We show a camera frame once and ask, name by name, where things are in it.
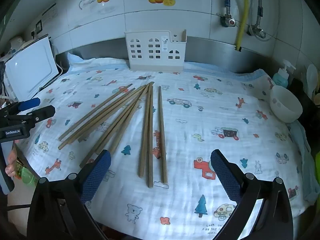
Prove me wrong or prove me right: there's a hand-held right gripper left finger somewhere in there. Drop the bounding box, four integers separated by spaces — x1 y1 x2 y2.
26 149 112 240

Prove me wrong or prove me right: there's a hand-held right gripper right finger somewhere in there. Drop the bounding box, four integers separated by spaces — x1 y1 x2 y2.
210 149 294 240

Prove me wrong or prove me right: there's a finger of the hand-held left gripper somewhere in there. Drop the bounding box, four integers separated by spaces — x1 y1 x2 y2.
5 105 56 128
0 97 41 117

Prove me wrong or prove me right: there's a bunch of wooden chopsticks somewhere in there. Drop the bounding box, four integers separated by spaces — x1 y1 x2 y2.
58 81 168 188

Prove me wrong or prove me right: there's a white plastic utensil holder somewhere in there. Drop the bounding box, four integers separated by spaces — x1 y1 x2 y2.
125 29 187 71

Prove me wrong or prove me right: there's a person's left hand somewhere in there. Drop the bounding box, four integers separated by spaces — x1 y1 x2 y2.
5 144 19 178

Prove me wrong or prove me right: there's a white box appliance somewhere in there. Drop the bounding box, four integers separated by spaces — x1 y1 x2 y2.
4 35 60 101

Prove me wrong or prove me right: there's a green plastic cup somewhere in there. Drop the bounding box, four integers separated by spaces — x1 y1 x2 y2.
20 167 38 186

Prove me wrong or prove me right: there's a printed white cloth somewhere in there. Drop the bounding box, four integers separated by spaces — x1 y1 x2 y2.
15 52 313 240

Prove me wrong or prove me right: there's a light blue towel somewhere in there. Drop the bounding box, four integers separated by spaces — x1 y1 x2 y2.
289 122 313 203

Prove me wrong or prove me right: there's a green plastic basket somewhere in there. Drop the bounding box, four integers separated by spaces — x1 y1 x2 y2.
314 152 320 178

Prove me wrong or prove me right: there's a white bowl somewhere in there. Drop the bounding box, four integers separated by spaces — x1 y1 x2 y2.
269 85 303 123

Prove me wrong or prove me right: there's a teal soap pump bottle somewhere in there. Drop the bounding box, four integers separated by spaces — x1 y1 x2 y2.
272 60 297 88

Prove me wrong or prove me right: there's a white plastic spoon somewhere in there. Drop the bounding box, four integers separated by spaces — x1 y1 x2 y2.
306 64 318 98

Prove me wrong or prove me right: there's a metal water valve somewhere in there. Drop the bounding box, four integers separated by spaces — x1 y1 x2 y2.
247 24 266 39
219 14 237 28

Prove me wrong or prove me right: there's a white cable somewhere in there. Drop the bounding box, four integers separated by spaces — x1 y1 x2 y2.
53 54 66 78

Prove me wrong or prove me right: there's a wall socket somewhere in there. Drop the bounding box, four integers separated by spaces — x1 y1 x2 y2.
31 20 43 37

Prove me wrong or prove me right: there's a yellow gas hose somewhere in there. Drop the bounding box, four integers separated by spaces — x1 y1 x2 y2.
235 0 250 52

